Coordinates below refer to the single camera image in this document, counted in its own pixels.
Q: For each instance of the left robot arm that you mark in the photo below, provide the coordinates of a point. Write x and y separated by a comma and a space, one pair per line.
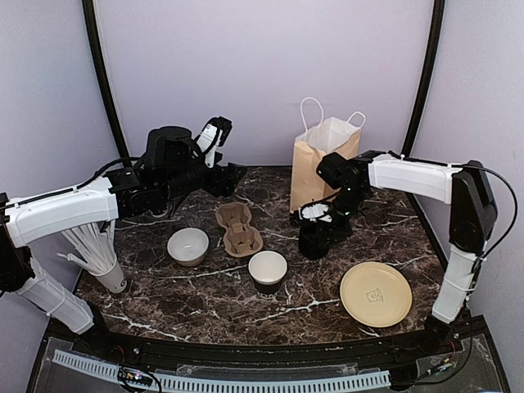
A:
174, 164

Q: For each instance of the cup of wrapped straws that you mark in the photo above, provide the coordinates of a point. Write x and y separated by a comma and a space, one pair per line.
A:
95, 245

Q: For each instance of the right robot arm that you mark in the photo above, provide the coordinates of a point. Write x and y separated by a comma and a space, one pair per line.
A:
464, 188

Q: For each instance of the cardboard cup carrier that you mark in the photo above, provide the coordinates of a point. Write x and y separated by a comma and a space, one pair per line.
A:
240, 238

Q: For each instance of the brown paper bag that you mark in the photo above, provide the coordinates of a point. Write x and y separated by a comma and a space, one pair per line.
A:
326, 136

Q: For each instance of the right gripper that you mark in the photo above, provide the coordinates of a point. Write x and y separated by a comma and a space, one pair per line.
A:
340, 232

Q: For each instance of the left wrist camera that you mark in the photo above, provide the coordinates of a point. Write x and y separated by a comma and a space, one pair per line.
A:
213, 135

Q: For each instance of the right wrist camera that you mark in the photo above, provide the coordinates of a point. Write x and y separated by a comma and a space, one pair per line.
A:
321, 212

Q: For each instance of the yellow plate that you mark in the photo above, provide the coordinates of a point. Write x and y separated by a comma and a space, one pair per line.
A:
376, 294

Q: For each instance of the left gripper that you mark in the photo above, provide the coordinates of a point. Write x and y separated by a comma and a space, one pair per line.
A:
225, 179

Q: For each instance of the black frame post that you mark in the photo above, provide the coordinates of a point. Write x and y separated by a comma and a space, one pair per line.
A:
95, 46
437, 17

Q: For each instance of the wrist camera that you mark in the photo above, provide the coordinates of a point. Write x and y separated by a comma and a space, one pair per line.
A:
213, 135
321, 212

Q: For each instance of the stack of black lids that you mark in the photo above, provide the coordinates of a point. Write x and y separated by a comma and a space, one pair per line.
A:
313, 243

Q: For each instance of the white ceramic bowl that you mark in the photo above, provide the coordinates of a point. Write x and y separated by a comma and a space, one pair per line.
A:
188, 246

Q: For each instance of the black front rail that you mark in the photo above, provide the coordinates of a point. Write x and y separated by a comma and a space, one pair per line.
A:
150, 353

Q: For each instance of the left black frame post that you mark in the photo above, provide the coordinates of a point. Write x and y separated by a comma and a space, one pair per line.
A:
95, 46

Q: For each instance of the right black frame post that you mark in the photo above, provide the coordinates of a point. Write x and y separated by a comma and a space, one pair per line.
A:
437, 17

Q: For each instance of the white cable duct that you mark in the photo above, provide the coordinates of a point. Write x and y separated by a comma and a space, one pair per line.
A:
192, 378

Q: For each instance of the stack of paper cups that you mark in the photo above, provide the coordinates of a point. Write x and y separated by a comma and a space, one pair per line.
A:
163, 213

